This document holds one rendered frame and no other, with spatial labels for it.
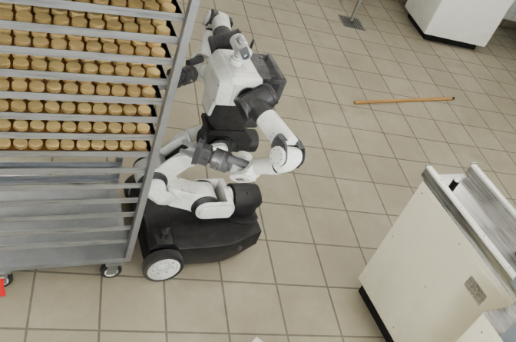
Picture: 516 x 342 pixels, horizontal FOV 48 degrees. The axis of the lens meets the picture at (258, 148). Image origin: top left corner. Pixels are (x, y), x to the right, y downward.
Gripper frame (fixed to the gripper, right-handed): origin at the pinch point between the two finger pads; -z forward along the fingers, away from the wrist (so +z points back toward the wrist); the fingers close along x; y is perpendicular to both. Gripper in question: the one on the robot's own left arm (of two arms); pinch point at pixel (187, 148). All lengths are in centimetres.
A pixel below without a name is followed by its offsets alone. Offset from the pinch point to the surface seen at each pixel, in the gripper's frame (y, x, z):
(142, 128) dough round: 4.3, 5.1, -19.1
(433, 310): 2, -39, 129
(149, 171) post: 8.3, -11.3, -11.7
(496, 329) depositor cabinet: 39, 1, 130
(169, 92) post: 8.3, 28.8, -11.8
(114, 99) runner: 15.0, 22.2, -29.3
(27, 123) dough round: 24, 5, -57
